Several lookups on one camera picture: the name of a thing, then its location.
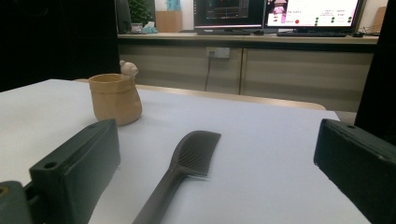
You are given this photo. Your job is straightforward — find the black curtain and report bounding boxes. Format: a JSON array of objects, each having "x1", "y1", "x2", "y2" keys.
[
  {"x1": 354, "y1": 0, "x2": 396, "y2": 146},
  {"x1": 0, "y1": 0, "x2": 121, "y2": 93}
]

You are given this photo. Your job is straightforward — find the cardboard box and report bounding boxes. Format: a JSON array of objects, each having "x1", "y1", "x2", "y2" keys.
[{"x1": 155, "y1": 10, "x2": 183, "y2": 34}]

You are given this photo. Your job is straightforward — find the monitor with dark screen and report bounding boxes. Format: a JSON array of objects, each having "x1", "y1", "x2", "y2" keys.
[{"x1": 192, "y1": 0, "x2": 266, "y2": 30}]

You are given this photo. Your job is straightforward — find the white table mat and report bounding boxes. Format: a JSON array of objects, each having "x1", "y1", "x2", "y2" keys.
[{"x1": 0, "y1": 78, "x2": 372, "y2": 224}]

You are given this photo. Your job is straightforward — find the long beige counter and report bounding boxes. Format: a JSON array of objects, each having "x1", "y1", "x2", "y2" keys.
[{"x1": 117, "y1": 32, "x2": 379, "y2": 113}]

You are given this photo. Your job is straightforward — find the black comb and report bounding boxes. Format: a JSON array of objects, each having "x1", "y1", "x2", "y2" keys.
[{"x1": 132, "y1": 130, "x2": 222, "y2": 224}]

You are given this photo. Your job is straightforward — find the black power cable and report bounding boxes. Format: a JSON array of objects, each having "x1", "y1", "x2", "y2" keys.
[{"x1": 204, "y1": 55, "x2": 213, "y2": 92}]

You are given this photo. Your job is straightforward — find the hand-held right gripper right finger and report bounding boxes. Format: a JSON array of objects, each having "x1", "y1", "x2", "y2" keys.
[{"x1": 313, "y1": 118, "x2": 396, "y2": 224}]

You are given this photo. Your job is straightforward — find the green potted plant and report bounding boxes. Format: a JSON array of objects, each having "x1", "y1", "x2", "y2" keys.
[{"x1": 128, "y1": 0, "x2": 155, "y2": 26}]

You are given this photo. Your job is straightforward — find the tan cup with small figurine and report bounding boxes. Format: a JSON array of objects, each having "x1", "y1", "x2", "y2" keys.
[{"x1": 88, "y1": 60, "x2": 143, "y2": 127}]

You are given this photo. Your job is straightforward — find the white wall socket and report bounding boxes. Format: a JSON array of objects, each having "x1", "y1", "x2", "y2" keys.
[{"x1": 205, "y1": 46, "x2": 232, "y2": 60}]

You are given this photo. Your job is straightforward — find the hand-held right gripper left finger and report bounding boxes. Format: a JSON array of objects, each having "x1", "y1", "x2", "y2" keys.
[{"x1": 29, "y1": 119, "x2": 121, "y2": 224}]

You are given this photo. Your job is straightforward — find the black keyboard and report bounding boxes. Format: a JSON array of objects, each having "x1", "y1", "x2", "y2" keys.
[
  {"x1": 196, "y1": 28, "x2": 252, "y2": 36},
  {"x1": 276, "y1": 31, "x2": 347, "y2": 38}
]

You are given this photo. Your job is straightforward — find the monitor with bright screen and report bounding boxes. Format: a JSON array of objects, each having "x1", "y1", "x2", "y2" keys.
[{"x1": 264, "y1": 0, "x2": 366, "y2": 33}]

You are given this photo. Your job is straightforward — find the tissue box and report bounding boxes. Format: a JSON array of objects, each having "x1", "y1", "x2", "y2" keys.
[{"x1": 141, "y1": 21, "x2": 159, "y2": 35}]

